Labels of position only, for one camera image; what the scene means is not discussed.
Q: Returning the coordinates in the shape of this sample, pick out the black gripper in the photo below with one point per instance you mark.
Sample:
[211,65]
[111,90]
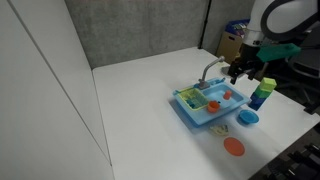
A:
[246,60]

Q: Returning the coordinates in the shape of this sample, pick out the brown cardboard box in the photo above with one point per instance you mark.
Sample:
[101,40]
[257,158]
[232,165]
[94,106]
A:
[227,46]

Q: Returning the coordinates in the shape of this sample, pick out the black office chair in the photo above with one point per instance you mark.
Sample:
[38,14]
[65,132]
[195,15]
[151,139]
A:
[306,63]

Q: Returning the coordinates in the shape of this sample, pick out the blue toy saucer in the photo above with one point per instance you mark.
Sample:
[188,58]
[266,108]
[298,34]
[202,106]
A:
[248,117]

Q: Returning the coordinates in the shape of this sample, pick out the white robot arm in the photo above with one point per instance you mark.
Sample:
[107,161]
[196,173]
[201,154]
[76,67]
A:
[290,20]

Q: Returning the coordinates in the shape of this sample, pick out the light green stacking cube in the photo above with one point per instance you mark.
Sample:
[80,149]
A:
[268,84]

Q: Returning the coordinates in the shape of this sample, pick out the grey metal mounting plate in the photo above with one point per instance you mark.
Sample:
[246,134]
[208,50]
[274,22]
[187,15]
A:
[225,70]

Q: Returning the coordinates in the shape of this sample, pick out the black clamp mount rig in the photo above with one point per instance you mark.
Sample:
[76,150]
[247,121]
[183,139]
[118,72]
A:
[293,160]

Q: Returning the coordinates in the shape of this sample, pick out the orange toy mug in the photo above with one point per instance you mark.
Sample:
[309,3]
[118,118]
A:
[213,107]

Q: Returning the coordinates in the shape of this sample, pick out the small orange toy cup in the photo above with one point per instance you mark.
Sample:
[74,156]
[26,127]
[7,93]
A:
[227,95]

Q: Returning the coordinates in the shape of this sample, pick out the yellow-green toy dish rack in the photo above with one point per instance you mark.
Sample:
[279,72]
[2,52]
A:
[185,94]

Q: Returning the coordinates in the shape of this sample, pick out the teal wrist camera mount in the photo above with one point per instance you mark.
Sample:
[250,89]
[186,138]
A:
[278,51]

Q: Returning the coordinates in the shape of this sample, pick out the light blue toy sink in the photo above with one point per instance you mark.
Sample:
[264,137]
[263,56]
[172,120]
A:
[200,115]

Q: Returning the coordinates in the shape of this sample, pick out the black tripod pole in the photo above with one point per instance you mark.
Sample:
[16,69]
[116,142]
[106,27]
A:
[204,23]

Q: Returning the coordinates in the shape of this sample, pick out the blue toy dishes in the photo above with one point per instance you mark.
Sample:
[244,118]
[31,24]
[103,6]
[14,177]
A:
[192,102]

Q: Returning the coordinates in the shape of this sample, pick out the dark blue stacking cube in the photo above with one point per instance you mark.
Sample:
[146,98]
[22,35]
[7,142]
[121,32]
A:
[255,105]

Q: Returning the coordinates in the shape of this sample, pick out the orange toy plate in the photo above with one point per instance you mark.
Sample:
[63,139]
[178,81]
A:
[234,146]

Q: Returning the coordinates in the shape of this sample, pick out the grey toy faucet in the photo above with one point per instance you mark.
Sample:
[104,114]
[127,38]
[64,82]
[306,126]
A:
[208,68]

